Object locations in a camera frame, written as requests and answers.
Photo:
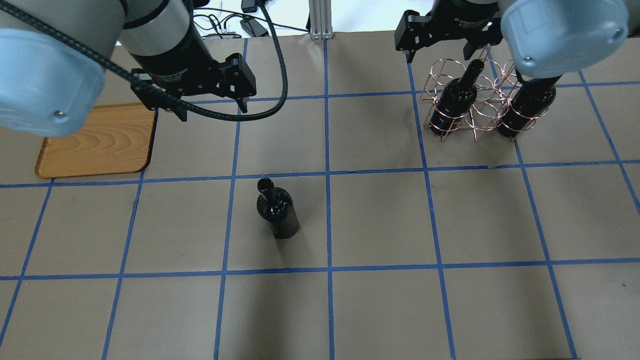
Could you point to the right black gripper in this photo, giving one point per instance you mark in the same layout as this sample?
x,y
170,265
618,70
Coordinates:
x,y
462,15

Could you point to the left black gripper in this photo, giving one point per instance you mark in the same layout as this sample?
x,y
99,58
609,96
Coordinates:
x,y
172,62

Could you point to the dark wine bottle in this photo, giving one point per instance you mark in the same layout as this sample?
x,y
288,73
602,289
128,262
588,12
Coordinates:
x,y
456,100
531,100
276,207

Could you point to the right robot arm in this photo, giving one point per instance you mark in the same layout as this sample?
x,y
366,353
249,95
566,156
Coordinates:
x,y
546,38

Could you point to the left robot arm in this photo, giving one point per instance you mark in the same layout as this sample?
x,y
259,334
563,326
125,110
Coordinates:
x,y
54,55

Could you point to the wooden tray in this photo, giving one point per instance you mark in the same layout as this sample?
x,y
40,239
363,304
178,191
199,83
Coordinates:
x,y
115,139

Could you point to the black power adapter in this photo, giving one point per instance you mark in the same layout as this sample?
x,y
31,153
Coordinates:
x,y
253,28

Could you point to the copper wire bottle basket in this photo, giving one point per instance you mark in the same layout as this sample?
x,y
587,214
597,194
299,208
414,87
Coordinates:
x,y
493,107

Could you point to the aluminium frame post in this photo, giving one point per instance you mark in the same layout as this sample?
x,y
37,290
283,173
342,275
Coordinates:
x,y
320,17

